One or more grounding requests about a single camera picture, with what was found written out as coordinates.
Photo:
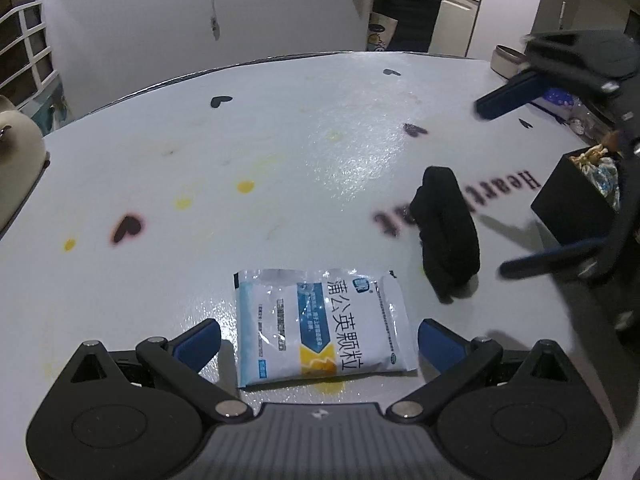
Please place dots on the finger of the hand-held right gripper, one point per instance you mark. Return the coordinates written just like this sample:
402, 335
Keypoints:
510, 95
550, 257

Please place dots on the cream rounded seat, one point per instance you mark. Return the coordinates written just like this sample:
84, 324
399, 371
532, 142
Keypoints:
15, 160

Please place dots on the cartoon printed tote bag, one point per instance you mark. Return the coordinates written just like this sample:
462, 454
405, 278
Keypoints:
382, 35

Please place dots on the foil medicine packet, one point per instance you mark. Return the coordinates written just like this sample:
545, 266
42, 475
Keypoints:
325, 325

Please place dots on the blue white tissue pack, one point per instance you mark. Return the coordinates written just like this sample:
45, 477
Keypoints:
557, 100

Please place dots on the round white tin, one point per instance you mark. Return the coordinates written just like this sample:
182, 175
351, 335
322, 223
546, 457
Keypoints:
505, 60

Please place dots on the black box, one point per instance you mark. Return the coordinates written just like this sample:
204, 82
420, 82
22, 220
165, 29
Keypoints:
575, 205

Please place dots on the white kitchen cabinet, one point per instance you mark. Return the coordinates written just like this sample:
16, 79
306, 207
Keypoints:
462, 20

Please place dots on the black sock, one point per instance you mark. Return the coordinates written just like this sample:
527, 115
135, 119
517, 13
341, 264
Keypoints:
447, 230

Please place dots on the white window grille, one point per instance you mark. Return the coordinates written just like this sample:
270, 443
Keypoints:
25, 45

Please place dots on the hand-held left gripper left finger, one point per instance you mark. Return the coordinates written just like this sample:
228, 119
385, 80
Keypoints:
200, 342

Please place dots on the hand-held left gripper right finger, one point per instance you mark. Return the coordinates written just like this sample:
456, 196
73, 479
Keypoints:
440, 342

